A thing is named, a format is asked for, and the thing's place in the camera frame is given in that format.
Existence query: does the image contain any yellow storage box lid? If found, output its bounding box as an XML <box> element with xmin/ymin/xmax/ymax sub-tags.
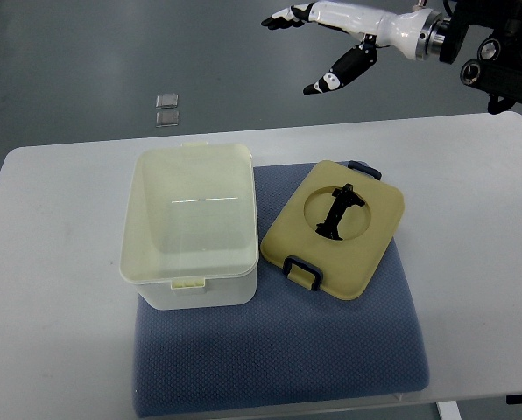
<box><xmin>260</xmin><ymin>160</ymin><xmax>405</xmax><ymax>301</ymax></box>

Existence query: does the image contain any white table leg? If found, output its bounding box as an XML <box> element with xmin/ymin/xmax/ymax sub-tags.
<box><xmin>436</xmin><ymin>401</ymin><xmax>462</xmax><ymax>420</ymax></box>

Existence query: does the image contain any blue grey cushion mat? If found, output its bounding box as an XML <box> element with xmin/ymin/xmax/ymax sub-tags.
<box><xmin>130</xmin><ymin>160</ymin><xmax>431</xmax><ymax>419</ymax></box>

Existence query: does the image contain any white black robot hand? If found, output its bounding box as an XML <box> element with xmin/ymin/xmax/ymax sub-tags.
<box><xmin>262</xmin><ymin>1</ymin><xmax>443</xmax><ymax>95</ymax></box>

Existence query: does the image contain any upper metal floor plate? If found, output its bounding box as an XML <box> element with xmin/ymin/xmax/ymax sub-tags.
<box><xmin>155</xmin><ymin>93</ymin><xmax>179</xmax><ymax>109</ymax></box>

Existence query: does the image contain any white storage box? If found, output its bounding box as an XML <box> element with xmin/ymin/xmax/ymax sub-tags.
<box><xmin>120</xmin><ymin>143</ymin><xmax>259</xmax><ymax>310</ymax></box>

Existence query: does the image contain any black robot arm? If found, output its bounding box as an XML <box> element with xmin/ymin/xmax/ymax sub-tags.
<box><xmin>431</xmin><ymin>1</ymin><xmax>522</xmax><ymax>115</ymax></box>

